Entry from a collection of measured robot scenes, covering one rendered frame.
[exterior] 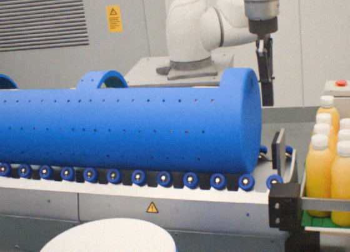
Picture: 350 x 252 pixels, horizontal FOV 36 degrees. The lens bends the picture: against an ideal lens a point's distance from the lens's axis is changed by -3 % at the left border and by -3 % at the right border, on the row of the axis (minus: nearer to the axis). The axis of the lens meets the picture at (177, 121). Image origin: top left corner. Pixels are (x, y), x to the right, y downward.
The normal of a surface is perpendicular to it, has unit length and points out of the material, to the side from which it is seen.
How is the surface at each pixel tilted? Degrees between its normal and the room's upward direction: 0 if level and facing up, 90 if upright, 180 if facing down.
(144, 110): 60
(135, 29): 90
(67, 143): 98
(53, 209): 70
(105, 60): 90
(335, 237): 90
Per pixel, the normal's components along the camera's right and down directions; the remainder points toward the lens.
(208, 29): 0.30, 0.26
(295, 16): -0.18, 0.36
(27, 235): -0.25, 0.64
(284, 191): -0.11, -0.93
